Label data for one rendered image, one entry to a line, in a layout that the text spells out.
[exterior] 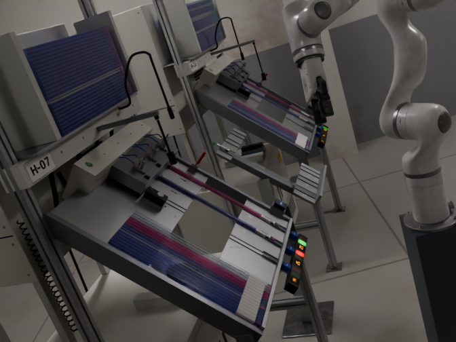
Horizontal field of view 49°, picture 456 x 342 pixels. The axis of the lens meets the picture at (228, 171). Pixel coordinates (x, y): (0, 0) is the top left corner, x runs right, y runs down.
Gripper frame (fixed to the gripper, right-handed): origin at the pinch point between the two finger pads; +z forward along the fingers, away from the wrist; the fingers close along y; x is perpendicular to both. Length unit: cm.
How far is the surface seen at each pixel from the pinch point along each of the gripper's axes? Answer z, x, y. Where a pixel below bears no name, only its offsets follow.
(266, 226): 26, -17, -63
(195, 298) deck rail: 41, -44, -15
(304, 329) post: 81, -5, -126
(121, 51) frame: -51, -57, -56
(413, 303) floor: 79, 49, -118
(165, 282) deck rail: 34, -52, -15
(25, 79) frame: -29, -78, -6
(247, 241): 29, -26, -50
